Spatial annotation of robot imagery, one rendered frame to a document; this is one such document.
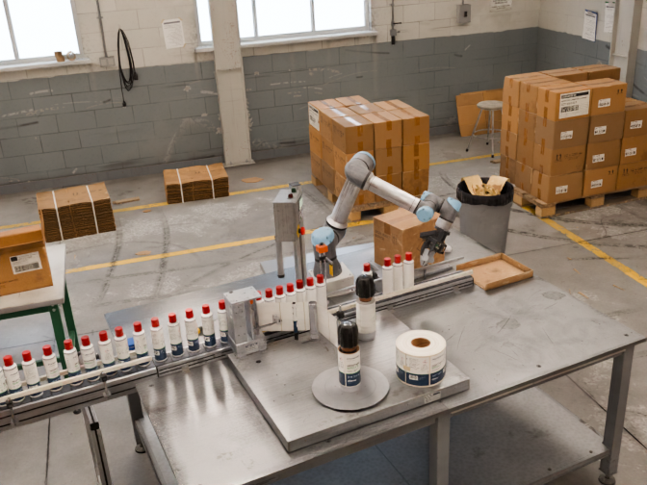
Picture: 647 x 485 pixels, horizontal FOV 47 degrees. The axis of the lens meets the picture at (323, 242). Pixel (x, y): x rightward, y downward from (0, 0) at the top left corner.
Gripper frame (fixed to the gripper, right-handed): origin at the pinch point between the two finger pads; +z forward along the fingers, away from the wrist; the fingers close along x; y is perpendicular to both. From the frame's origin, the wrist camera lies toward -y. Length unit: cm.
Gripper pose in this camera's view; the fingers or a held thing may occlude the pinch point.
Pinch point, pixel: (422, 263)
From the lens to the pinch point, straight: 373.0
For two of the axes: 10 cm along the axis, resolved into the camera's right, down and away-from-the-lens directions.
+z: -4.1, 9.0, 1.6
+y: 4.3, 3.5, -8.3
